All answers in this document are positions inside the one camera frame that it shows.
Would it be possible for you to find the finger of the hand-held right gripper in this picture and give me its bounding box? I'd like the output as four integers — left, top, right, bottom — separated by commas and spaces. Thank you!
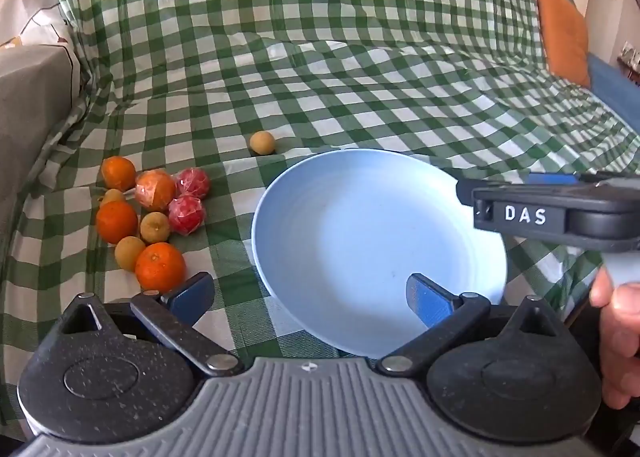
456, 178, 531, 204
527, 172, 608, 186

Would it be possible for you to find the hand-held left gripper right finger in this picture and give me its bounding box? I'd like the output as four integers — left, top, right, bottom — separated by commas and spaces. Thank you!
377, 273, 571, 378

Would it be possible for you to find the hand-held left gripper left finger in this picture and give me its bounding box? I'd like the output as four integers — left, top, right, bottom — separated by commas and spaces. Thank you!
60, 272, 245, 378

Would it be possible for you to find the orange mandarin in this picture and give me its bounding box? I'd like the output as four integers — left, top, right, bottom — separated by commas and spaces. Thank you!
95, 201, 139, 244
135, 242, 187, 293
101, 156, 137, 192

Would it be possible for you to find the light blue plate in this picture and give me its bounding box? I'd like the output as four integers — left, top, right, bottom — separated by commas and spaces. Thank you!
251, 148, 508, 359

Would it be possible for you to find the plastic-wrapped orange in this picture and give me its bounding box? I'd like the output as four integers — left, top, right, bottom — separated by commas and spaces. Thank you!
135, 170, 177, 212

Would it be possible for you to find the person's right hand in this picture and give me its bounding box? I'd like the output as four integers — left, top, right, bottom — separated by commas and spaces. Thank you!
590, 267, 640, 410

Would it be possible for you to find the red plastic-wrapped fruit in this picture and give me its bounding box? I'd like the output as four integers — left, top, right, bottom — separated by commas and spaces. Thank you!
175, 168, 211, 200
167, 196, 206, 236

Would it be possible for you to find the blue cushion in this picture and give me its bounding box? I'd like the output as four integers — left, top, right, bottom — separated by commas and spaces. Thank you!
556, 0, 640, 138

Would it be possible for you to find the orange cushion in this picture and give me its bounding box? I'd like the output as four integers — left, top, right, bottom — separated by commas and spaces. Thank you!
536, 0, 592, 88

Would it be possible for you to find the green white checked cloth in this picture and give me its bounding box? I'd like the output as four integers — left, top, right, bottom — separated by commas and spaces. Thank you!
0, 0, 640, 443

